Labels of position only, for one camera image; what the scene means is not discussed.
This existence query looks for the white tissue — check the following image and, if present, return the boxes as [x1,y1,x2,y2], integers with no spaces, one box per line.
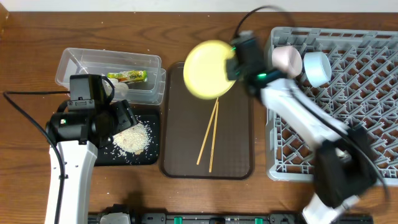
[103,78,129,100]

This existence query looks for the yellow plate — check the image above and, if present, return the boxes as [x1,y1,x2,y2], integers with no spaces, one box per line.
[183,40,235,100]

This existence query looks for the pile of white rice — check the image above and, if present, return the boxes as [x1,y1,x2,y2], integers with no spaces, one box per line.
[104,116,154,159]

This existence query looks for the green orange snack wrapper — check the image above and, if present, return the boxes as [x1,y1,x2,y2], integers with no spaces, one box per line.
[107,70,147,83]

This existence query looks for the blue bowl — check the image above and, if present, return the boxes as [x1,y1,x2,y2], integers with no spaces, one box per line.
[303,52,331,87]

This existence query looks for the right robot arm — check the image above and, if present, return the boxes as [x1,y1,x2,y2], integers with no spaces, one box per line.
[226,31,379,223]

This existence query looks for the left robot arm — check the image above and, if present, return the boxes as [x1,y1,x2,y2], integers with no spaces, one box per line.
[45,74,137,223]

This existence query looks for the grey plastic dishwasher rack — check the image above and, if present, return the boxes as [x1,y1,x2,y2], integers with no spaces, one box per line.
[265,27,397,186]

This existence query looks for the black plastic tray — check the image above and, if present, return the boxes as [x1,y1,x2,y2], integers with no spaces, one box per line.
[95,108,160,166]

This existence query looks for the right wooden chopstick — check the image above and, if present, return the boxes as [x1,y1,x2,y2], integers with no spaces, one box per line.
[208,101,219,173]

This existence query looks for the wooden chopstick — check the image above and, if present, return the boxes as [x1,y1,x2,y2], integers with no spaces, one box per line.
[196,98,219,165]
[208,101,219,173]

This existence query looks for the dark brown serving tray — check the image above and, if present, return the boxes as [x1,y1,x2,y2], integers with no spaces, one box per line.
[160,62,254,180]

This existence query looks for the clear plastic bin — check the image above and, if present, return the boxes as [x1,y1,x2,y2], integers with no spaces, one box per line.
[55,48,166,106]

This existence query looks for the left wooden chopstick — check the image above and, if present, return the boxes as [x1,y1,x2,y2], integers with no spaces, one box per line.
[196,98,219,165]

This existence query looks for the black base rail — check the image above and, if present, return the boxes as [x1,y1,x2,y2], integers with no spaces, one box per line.
[88,203,374,224]

